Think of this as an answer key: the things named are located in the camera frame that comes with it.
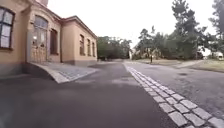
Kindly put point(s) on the pole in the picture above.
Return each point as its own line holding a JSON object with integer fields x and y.
{"x": 151, "y": 58}

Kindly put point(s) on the row of trees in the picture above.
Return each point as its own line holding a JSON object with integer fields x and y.
{"x": 183, "y": 36}

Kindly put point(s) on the grey cobblestone strip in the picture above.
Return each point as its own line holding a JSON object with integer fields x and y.
{"x": 166, "y": 98}

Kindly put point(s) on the white building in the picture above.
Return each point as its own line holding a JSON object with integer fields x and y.
{"x": 218, "y": 55}

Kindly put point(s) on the stone paved ramp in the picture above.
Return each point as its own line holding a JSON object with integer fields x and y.
{"x": 66, "y": 71}

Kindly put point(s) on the beige building with arched door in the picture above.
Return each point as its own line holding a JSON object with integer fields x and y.
{"x": 70, "y": 40}

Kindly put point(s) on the grey asphalt road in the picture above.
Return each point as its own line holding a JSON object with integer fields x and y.
{"x": 186, "y": 83}

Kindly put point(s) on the group of trees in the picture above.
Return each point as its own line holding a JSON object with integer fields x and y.
{"x": 111, "y": 48}

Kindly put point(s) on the grass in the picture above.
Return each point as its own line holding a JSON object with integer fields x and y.
{"x": 210, "y": 65}

